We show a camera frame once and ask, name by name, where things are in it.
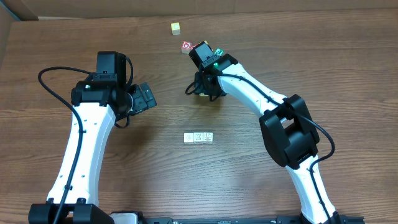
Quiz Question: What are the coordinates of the white block single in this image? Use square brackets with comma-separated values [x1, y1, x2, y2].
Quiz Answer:
[183, 133, 194, 144]

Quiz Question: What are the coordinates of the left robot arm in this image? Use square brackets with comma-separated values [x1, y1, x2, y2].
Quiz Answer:
[28, 51, 157, 224]

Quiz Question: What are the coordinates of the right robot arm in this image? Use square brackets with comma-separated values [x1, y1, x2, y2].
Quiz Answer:
[186, 42, 340, 223]

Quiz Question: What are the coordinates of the green wooden block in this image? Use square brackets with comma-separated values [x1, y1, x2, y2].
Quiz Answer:
[214, 48, 224, 57]

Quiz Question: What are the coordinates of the red O wooden block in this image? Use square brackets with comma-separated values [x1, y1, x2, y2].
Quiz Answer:
[181, 41, 192, 54]

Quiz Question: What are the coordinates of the far yellow wooden block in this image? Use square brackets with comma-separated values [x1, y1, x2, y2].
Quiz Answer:
[170, 22, 181, 35]

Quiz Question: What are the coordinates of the cardboard box back edge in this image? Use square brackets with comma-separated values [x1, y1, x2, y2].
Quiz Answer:
[1, 0, 397, 20]

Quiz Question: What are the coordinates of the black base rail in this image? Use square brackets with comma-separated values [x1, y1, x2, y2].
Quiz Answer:
[88, 216, 366, 224]

